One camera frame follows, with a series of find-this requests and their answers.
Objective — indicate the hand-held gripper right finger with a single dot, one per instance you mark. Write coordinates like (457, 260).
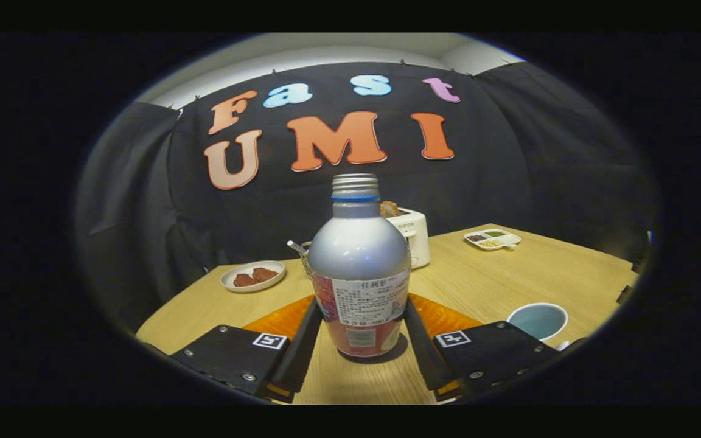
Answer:
(426, 359)

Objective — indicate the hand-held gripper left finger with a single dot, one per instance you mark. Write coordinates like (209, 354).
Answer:
(300, 356)

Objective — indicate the silver juice bottle red label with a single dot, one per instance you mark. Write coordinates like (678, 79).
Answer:
(359, 252)

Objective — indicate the brown meat piece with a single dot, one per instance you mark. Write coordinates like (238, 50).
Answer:
(265, 274)
(244, 280)

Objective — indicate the wooden table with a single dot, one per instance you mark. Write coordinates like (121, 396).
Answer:
(478, 280)

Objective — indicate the white round plate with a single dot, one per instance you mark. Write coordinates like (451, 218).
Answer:
(232, 287)

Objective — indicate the white toaster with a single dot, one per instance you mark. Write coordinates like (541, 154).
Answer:
(418, 240)

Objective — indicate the white divided snack tray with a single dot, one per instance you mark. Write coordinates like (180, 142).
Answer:
(491, 239)

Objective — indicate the toast slice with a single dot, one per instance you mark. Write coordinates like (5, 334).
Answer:
(390, 209)

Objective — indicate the black table clamp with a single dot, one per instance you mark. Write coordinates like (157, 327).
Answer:
(624, 294)

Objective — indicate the black backdrop cloth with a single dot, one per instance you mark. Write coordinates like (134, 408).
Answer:
(143, 194)

